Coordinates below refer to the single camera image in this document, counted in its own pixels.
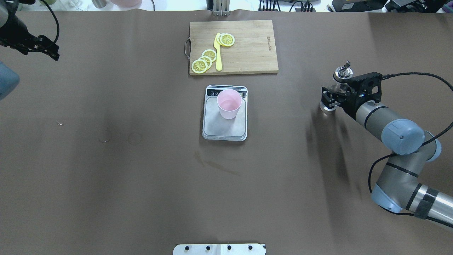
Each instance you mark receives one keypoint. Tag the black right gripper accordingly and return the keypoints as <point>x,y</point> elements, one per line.
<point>348,105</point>

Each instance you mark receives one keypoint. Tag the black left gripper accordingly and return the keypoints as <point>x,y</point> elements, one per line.
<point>15,32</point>

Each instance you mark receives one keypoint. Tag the pink plastic cup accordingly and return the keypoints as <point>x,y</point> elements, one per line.
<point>229,102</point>

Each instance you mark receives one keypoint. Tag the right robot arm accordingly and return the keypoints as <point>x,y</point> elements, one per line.
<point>397,189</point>

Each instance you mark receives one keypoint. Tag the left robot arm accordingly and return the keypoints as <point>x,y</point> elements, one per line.
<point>9,79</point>

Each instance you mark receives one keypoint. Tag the digital kitchen scale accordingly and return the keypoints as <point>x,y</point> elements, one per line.
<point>214,126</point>

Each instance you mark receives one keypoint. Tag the bamboo cutting board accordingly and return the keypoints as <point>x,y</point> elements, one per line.
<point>254,51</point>

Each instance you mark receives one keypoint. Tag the yellow plastic knife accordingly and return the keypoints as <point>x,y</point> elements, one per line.
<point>218,52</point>

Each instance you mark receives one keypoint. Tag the lemon slice front pair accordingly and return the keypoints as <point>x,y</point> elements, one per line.
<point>228,39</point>

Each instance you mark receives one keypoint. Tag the lemon slice under pair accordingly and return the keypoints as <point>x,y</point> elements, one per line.
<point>218,39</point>

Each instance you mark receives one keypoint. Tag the lemon slice lower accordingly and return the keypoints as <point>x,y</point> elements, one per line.
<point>212,54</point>

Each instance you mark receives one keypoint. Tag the lemon slice middle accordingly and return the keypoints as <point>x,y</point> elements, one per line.
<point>208,61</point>

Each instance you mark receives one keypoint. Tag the lemon slice top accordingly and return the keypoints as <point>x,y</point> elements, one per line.
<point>199,66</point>

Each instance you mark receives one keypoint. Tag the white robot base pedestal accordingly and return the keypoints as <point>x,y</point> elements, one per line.
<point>220,249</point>

